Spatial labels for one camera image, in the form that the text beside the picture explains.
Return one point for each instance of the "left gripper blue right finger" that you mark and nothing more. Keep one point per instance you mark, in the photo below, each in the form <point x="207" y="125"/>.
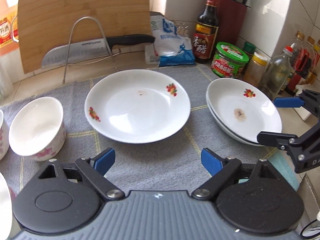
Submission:
<point x="212" y="162"/>

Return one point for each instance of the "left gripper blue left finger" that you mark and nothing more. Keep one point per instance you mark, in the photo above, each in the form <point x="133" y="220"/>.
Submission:
<point x="103" y="161"/>

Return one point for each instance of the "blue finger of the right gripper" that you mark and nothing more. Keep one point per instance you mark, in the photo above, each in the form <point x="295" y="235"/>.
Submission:
<point x="274" y="139"/>
<point x="293" y="102"/>

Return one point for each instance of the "white plate with stain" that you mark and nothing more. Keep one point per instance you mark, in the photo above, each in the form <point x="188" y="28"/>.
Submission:
<point x="242" y="110"/>

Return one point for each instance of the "white floral plate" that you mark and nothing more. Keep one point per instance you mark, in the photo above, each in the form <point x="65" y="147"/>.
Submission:
<point x="137" y="106"/>
<point x="220" y="127"/>

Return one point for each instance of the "white bowl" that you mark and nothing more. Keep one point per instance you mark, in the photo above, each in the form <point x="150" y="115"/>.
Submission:
<point x="38" y="132"/>
<point x="5" y="209"/>
<point x="4" y="136"/>

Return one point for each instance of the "clear bottle red cap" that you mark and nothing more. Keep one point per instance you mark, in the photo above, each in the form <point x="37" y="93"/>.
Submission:
<point x="276" y="73"/>

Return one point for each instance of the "yellow lid spice jar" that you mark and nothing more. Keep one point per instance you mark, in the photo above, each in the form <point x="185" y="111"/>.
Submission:
<point x="255" y="69"/>

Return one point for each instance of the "green cap small jar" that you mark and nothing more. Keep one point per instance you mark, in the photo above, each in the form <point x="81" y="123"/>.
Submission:
<point x="249" y="49"/>

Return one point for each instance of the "green lid sauce jar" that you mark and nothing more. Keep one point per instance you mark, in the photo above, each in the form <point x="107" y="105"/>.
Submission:
<point x="228" y="60"/>

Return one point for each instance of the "dark vinegar bottle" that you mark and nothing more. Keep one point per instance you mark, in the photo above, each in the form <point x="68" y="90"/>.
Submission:
<point x="205" y="32"/>

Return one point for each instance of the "red knife block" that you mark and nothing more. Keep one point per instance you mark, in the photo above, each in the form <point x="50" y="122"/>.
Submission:
<point x="231" y="15"/>

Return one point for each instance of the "white blue salt bag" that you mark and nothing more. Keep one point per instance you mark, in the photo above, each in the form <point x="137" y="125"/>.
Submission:
<point x="170" y="48"/>

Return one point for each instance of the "orange cooking wine jug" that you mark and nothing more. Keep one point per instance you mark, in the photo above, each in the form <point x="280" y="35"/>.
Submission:
<point x="9" y="28"/>

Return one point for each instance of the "bamboo cutting board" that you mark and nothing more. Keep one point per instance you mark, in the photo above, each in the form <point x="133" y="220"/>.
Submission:
<point x="46" y="24"/>

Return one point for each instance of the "kitchen knife black handle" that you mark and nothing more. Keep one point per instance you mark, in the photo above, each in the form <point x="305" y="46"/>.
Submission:
<point x="91" y="49"/>

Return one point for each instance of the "steel wire rack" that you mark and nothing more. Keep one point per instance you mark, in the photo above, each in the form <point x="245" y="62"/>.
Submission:
<point x="88" y="44"/>

